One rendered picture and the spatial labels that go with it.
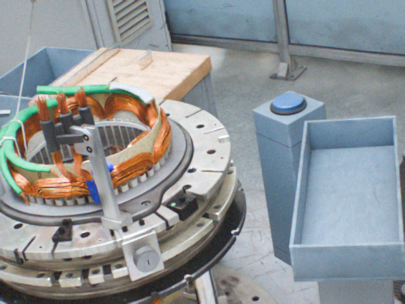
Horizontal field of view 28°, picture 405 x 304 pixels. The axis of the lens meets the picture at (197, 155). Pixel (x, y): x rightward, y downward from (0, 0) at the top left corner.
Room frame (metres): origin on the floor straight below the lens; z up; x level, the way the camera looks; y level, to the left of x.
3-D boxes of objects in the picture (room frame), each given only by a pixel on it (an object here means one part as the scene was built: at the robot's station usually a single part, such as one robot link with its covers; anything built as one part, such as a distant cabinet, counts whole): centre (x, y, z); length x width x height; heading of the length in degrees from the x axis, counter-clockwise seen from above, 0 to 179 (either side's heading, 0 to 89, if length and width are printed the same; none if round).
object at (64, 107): (0.69, 0.11, 1.23); 0.01 x 0.01 x 0.02; 59
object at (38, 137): (0.87, 0.18, 1.12); 0.05 x 0.01 x 0.02; 149
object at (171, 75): (1.10, 0.09, 1.05); 0.20 x 0.19 x 0.02; 56
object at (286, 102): (0.98, -0.13, 1.04); 0.04 x 0.04 x 0.01
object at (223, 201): (0.77, -0.02, 1.06); 0.09 x 0.04 x 0.01; 149
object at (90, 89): (0.89, 0.10, 1.15); 0.15 x 0.04 x 0.02; 59
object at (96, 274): (0.67, 0.12, 1.06); 0.02 x 0.02 x 0.01; 89
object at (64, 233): (0.69, 0.15, 1.10); 0.03 x 0.02 x 0.01; 169
